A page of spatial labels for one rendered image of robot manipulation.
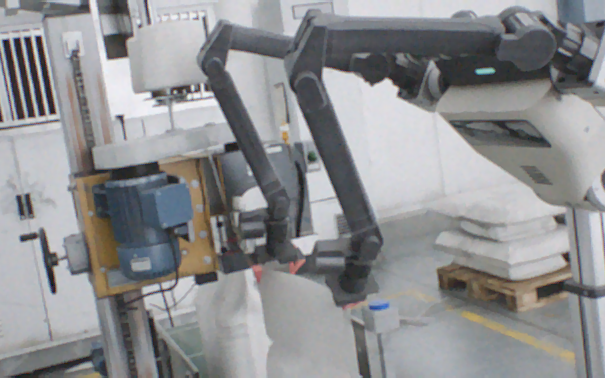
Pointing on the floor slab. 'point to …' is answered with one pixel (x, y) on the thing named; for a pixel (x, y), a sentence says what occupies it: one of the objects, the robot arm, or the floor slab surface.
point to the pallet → (522, 301)
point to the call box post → (385, 354)
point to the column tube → (80, 159)
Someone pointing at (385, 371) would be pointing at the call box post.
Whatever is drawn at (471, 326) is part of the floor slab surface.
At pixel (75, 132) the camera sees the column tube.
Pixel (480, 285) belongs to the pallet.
